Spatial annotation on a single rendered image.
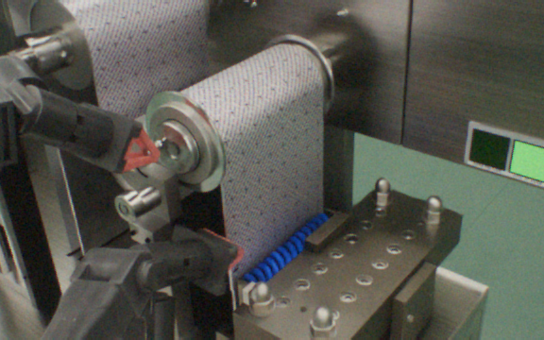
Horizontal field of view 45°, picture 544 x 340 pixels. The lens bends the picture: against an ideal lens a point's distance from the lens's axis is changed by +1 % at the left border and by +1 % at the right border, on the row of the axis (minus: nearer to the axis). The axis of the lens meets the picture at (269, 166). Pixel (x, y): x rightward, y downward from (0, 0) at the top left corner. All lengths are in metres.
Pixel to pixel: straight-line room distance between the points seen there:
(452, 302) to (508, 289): 1.46
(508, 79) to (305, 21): 0.34
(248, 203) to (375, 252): 0.22
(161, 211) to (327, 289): 0.26
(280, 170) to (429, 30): 0.29
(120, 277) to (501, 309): 1.95
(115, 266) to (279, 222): 0.35
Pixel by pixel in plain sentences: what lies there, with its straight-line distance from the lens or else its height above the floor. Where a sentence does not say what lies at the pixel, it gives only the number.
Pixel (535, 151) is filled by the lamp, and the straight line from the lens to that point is 0.98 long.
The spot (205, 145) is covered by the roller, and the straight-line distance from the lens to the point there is 0.84.
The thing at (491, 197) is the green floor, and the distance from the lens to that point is 3.09.
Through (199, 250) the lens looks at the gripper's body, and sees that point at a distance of 0.85.
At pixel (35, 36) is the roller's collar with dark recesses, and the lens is 1.00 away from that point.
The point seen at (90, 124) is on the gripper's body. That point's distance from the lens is 0.77.
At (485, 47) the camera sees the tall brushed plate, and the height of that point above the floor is 1.33.
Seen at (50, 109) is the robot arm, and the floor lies 1.37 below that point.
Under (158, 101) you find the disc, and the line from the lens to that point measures 0.89.
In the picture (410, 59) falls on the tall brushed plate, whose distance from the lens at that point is 1.01.
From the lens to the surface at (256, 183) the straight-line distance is 0.93.
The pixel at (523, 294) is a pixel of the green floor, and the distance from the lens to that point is 2.61.
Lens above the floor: 1.67
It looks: 31 degrees down
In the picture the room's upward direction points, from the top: 3 degrees counter-clockwise
